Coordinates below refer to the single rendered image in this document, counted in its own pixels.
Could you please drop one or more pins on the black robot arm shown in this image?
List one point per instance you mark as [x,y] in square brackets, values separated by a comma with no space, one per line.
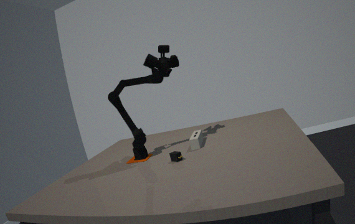
[152,62]

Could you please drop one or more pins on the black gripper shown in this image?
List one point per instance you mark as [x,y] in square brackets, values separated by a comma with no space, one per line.
[163,49]

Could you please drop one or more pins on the black two-prong plug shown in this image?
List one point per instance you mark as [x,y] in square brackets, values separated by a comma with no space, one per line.
[176,156]

